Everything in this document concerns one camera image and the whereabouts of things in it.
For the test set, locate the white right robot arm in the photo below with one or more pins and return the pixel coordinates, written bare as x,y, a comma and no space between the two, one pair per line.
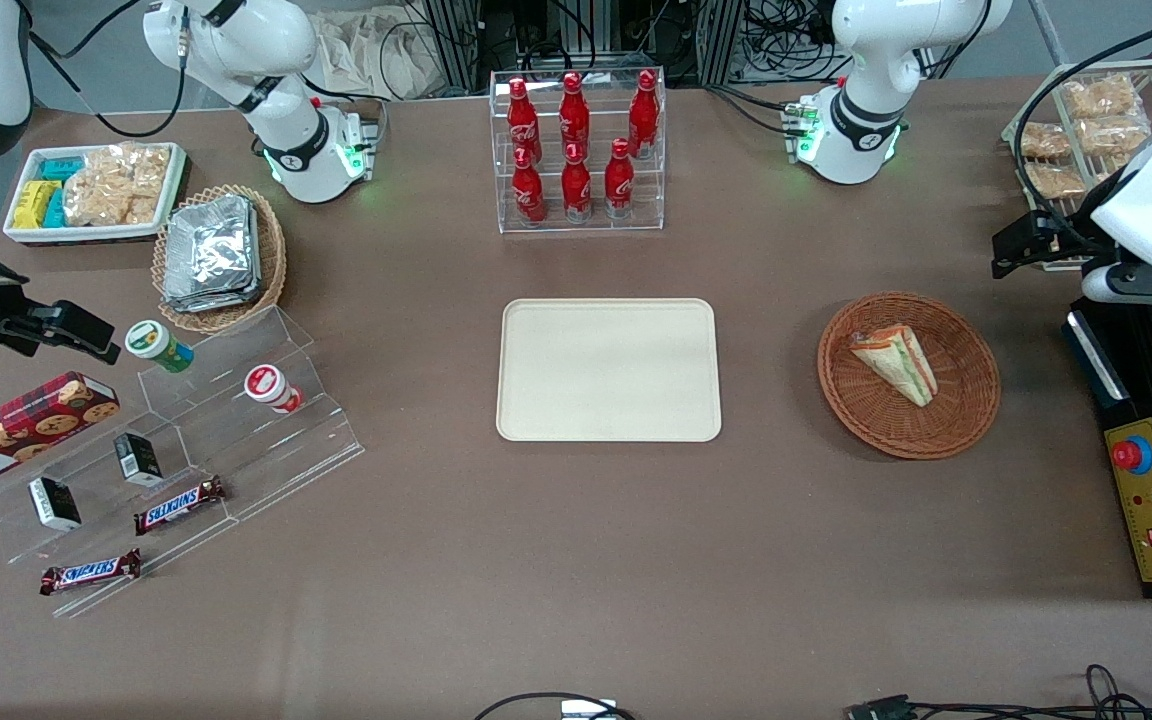
276,130

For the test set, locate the brown Snickers bar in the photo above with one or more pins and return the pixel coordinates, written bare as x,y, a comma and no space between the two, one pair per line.
179,505
91,572

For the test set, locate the red tartan cookie box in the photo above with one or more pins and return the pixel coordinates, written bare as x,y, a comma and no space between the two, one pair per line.
26,425

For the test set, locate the silver foil packet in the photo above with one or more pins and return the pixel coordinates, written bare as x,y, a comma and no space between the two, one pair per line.
214,245
211,303

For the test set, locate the beige plastic tray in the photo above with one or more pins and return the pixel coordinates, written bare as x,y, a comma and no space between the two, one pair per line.
606,370

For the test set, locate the clear acrylic bottle rack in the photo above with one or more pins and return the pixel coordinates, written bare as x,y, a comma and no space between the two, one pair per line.
581,225

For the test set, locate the white rectangular snack dish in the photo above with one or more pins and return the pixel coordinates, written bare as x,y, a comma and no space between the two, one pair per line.
96,233

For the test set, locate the red emergency stop button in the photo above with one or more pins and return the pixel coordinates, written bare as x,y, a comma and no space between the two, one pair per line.
1131,455

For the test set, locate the aluminium frame post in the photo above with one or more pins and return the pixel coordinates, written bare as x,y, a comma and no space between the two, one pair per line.
721,40
454,40

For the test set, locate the red cola bottle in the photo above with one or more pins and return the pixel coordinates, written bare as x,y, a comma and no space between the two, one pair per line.
644,112
619,182
523,120
528,190
574,115
576,186

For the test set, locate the clear bag of rice crackers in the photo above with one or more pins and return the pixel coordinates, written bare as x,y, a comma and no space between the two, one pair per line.
116,185

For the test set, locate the yellow snack packet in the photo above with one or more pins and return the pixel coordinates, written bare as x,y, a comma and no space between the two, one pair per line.
31,205

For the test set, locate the clear acrylic stepped display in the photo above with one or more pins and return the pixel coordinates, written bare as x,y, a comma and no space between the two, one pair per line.
266,460

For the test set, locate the black control box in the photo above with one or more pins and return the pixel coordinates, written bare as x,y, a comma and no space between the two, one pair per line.
1106,390

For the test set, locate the small black box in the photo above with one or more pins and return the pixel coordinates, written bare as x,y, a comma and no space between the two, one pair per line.
54,503
139,458

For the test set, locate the triangle sandwich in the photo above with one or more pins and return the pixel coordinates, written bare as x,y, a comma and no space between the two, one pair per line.
896,362

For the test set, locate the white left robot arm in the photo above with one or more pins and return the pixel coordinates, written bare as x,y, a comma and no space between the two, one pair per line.
866,60

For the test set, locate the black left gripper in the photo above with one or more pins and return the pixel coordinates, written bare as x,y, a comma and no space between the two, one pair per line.
1069,243

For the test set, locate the oval brown wicker basket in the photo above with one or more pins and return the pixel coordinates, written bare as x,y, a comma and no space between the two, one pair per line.
271,260

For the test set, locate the green lidded cup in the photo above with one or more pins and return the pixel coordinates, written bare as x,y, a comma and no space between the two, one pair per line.
156,343

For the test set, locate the round brown wicker basket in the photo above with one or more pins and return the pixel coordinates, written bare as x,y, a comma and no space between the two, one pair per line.
966,400

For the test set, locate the teal snack packet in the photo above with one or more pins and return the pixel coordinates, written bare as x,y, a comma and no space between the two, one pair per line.
61,167
56,208

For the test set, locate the small white device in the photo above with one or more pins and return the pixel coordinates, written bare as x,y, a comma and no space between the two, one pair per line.
588,710

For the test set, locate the clear bag of fried snack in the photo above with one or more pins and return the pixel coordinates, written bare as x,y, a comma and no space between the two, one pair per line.
1054,180
1101,97
1044,140
1114,135

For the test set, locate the beige cloth bag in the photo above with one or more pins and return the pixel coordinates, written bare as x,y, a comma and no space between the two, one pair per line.
376,50

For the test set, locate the red lidded cup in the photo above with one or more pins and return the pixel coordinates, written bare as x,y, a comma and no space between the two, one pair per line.
271,388

